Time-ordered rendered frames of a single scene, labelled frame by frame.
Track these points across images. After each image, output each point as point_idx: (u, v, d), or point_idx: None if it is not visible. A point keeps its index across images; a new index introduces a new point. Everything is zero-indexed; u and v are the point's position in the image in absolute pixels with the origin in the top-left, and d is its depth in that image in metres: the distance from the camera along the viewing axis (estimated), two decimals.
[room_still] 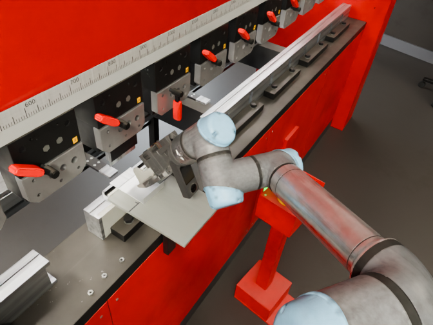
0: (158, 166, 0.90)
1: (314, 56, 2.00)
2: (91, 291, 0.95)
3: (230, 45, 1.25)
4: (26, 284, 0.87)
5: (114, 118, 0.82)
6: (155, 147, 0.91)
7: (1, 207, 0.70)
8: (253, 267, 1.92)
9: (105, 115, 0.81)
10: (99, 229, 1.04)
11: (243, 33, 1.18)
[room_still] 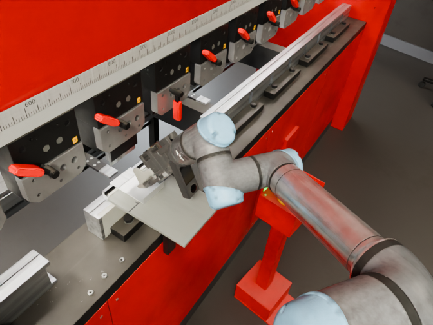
0: (158, 166, 0.90)
1: (314, 56, 2.00)
2: (91, 291, 0.95)
3: (230, 45, 1.25)
4: (26, 284, 0.87)
5: (114, 118, 0.82)
6: (155, 148, 0.91)
7: (1, 207, 0.70)
8: (253, 267, 1.92)
9: (105, 115, 0.81)
10: (99, 229, 1.04)
11: (243, 33, 1.18)
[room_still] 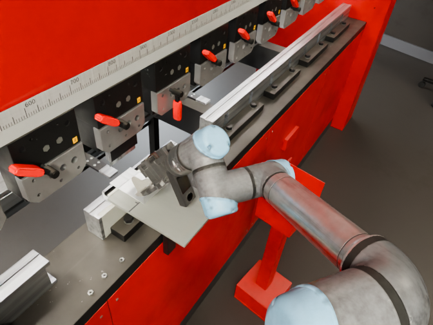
0: (155, 175, 0.93)
1: (314, 56, 2.00)
2: (91, 291, 0.95)
3: (230, 45, 1.25)
4: (26, 284, 0.87)
5: (114, 118, 0.82)
6: (153, 158, 0.94)
7: (1, 207, 0.70)
8: (253, 267, 1.92)
9: (105, 115, 0.81)
10: (99, 229, 1.04)
11: (243, 33, 1.18)
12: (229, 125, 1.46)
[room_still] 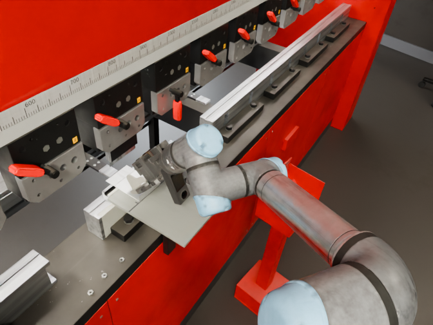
0: (149, 173, 0.94)
1: (314, 56, 2.00)
2: (91, 291, 0.95)
3: (230, 45, 1.25)
4: (26, 284, 0.87)
5: (114, 118, 0.82)
6: (147, 156, 0.95)
7: (1, 207, 0.70)
8: (253, 267, 1.92)
9: (105, 115, 0.81)
10: (99, 229, 1.04)
11: (243, 33, 1.18)
12: (229, 125, 1.46)
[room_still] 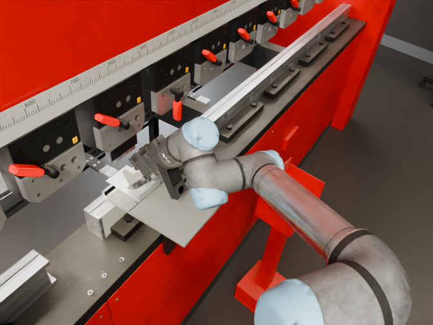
0: (146, 168, 0.94)
1: (314, 56, 2.00)
2: (91, 291, 0.95)
3: (230, 45, 1.25)
4: (26, 284, 0.87)
5: (114, 118, 0.82)
6: (144, 151, 0.94)
7: (1, 207, 0.70)
8: (253, 267, 1.92)
9: (105, 115, 0.81)
10: (99, 229, 1.04)
11: (243, 33, 1.18)
12: (229, 125, 1.46)
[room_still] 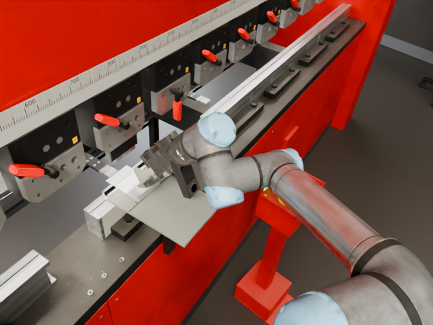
0: (158, 166, 0.90)
1: (314, 56, 2.00)
2: (91, 291, 0.95)
3: (230, 45, 1.25)
4: (26, 284, 0.87)
5: (114, 118, 0.82)
6: (156, 147, 0.91)
7: (1, 207, 0.70)
8: (253, 267, 1.92)
9: (105, 115, 0.81)
10: (99, 229, 1.04)
11: (243, 33, 1.18)
12: None
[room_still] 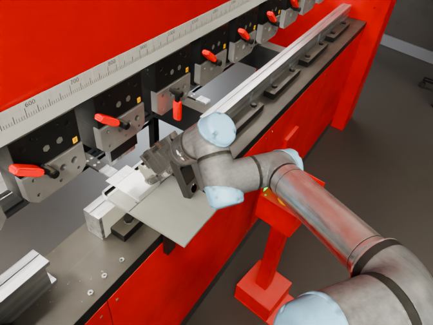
0: (158, 166, 0.90)
1: (314, 56, 2.00)
2: (91, 291, 0.95)
3: (230, 45, 1.25)
4: (26, 284, 0.87)
5: (114, 118, 0.82)
6: (156, 147, 0.91)
7: (1, 207, 0.70)
8: (253, 267, 1.92)
9: (105, 115, 0.81)
10: (99, 229, 1.04)
11: (243, 33, 1.18)
12: None
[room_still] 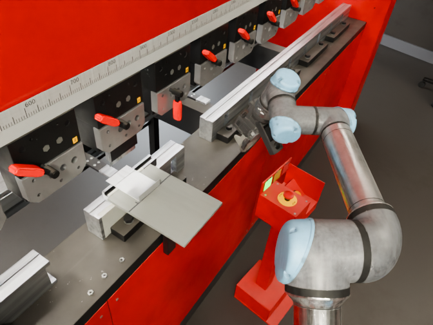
0: (247, 128, 1.15)
1: (314, 56, 2.00)
2: (91, 291, 0.95)
3: (230, 45, 1.25)
4: (26, 284, 0.87)
5: (114, 118, 0.82)
6: (245, 115, 1.16)
7: (1, 207, 0.70)
8: (253, 267, 1.92)
9: (105, 115, 0.81)
10: (99, 229, 1.04)
11: (243, 33, 1.18)
12: (229, 125, 1.46)
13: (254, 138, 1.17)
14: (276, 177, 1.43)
